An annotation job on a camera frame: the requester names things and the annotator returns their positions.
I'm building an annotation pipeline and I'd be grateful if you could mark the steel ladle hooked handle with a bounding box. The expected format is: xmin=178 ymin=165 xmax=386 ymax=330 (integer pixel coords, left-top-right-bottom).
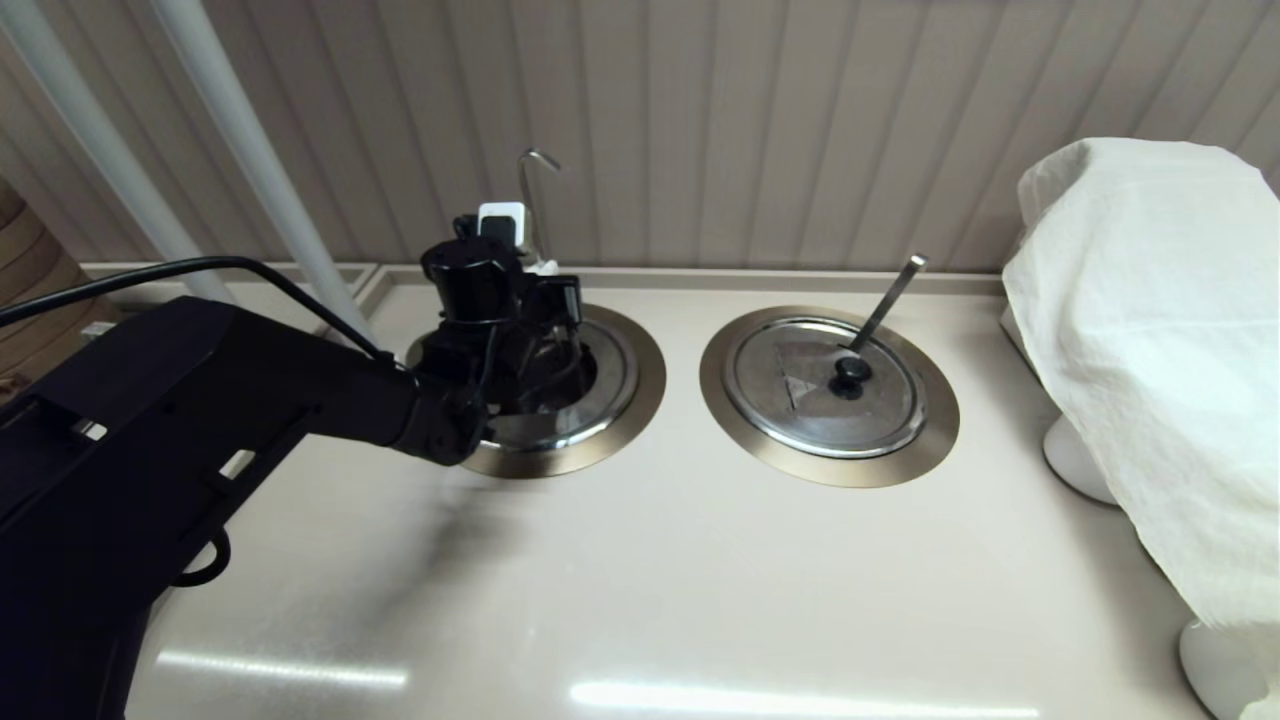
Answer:
xmin=517 ymin=150 xmax=561 ymax=266

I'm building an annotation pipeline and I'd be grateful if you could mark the bamboo steamer stack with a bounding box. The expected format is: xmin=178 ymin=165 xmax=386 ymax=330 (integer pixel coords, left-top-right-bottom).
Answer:
xmin=0 ymin=180 xmax=91 ymax=376

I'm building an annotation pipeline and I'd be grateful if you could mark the white cloth cover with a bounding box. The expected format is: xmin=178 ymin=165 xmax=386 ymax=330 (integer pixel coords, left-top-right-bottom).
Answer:
xmin=1003 ymin=136 xmax=1280 ymax=701

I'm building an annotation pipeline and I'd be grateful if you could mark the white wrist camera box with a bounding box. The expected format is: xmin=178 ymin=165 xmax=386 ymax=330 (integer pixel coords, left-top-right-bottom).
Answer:
xmin=478 ymin=202 xmax=528 ymax=246

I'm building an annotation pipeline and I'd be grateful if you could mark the brass counter ring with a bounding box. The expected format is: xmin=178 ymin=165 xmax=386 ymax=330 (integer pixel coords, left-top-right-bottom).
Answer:
xmin=699 ymin=304 xmax=962 ymax=490
xmin=405 ymin=303 xmax=668 ymax=479

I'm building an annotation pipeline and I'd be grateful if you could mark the steel ladle straight handle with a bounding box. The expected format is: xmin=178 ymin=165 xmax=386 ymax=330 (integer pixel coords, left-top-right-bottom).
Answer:
xmin=852 ymin=254 xmax=930 ymax=353

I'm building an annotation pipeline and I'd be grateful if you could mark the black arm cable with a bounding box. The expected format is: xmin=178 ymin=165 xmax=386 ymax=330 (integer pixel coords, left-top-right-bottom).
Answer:
xmin=0 ymin=256 xmax=391 ymax=361

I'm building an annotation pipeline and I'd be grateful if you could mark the white round pedestal base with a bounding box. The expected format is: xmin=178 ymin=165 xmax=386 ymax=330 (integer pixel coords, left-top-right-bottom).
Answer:
xmin=1180 ymin=618 xmax=1271 ymax=720
xmin=1043 ymin=415 xmax=1121 ymax=506

